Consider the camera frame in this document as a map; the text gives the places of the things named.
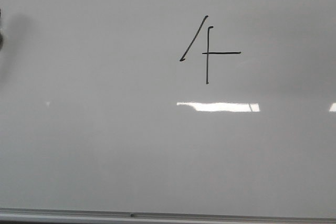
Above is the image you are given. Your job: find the white whiteboard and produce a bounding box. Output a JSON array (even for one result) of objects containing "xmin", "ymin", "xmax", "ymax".
[{"xmin": 1, "ymin": 0, "xmax": 335, "ymax": 219}]

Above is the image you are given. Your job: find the grey aluminium whiteboard frame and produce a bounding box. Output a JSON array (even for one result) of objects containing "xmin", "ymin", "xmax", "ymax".
[{"xmin": 1, "ymin": 208, "xmax": 335, "ymax": 223}]

